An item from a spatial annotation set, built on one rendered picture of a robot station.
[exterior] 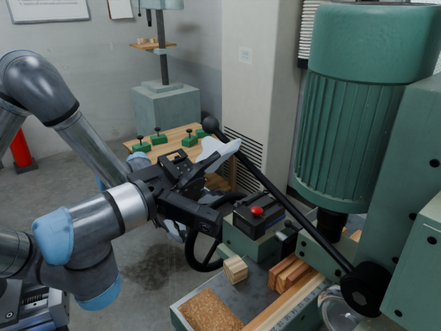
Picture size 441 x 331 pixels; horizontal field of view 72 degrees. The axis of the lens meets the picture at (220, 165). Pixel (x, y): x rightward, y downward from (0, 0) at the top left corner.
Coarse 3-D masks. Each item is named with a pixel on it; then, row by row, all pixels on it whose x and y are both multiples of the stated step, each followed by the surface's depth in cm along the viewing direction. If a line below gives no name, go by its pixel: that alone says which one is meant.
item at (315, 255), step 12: (300, 240) 66; (312, 240) 64; (348, 240) 63; (300, 252) 67; (312, 252) 64; (324, 252) 62; (348, 252) 61; (312, 264) 66; (324, 264) 63; (336, 264) 60
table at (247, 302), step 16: (352, 224) 88; (224, 256) 83; (272, 256) 77; (256, 272) 73; (224, 288) 69; (240, 288) 69; (256, 288) 69; (176, 304) 66; (240, 304) 66; (256, 304) 66; (176, 320) 64
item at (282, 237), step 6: (276, 234) 76; (282, 234) 75; (294, 234) 71; (276, 240) 76; (282, 240) 74; (288, 240) 69; (294, 240) 70; (282, 246) 70; (288, 246) 69; (294, 246) 71; (282, 252) 70; (288, 252) 70; (282, 258) 71
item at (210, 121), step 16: (208, 128) 58; (240, 160) 55; (256, 176) 53; (272, 192) 51; (288, 208) 50; (304, 224) 48; (320, 240) 46; (336, 256) 45; (352, 272) 43; (368, 272) 42; (384, 272) 42; (352, 288) 42; (368, 288) 40; (384, 288) 40; (352, 304) 43; (368, 304) 41
